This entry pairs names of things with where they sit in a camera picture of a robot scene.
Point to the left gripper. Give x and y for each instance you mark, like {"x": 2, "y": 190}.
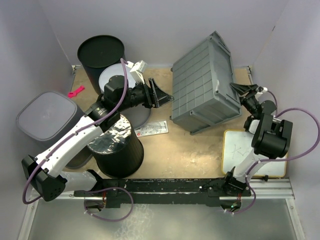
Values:
{"x": 154, "y": 96}

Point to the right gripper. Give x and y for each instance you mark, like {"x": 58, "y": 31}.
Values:
{"x": 243, "y": 89}

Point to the light grey plastic bucket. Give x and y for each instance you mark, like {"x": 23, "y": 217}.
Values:
{"x": 138, "y": 115}

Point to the grey rectangular plastic crate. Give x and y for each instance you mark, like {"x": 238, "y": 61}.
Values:
{"x": 203, "y": 97}

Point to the black cylindrical bin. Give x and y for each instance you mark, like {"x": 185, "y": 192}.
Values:
{"x": 118, "y": 151}

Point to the dark blue cylindrical bin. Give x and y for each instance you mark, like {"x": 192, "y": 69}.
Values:
{"x": 98, "y": 53}

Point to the grey ribbed laundry basket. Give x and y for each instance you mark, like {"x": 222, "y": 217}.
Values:
{"x": 47, "y": 118}

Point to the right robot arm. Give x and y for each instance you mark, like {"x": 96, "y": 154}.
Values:
{"x": 271, "y": 137}

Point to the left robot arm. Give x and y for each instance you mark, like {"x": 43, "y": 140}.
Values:
{"x": 104, "y": 130}

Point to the clear plastic label card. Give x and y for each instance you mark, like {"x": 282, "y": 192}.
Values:
{"x": 152, "y": 128}

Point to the pink plastic clip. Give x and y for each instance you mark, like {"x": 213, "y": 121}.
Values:
{"x": 74, "y": 93}

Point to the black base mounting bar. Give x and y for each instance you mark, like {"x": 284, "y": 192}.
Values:
{"x": 192, "y": 191}

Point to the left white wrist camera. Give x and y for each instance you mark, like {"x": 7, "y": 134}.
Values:
{"x": 136, "y": 70}

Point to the small whiteboard with yellow frame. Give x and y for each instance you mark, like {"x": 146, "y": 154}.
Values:
{"x": 237, "y": 146}

